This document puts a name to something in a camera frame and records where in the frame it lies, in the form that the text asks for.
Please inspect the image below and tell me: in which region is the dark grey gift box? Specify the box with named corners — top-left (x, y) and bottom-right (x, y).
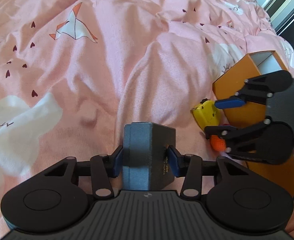
top-left (122, 122), bottom-right (176, 191)

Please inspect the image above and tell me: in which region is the orange crochet ball toy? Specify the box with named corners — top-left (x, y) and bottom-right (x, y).
top-left (209, 135), bottom-right (227, 152)

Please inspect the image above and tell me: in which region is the orange cardboard storage box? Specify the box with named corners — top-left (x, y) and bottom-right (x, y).
top-left (213, 50), bottom-right (294, 196)

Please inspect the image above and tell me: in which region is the pink printed bed duvet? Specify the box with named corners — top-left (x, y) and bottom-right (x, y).
top-left (0, 0), bottom-right (294, 239)

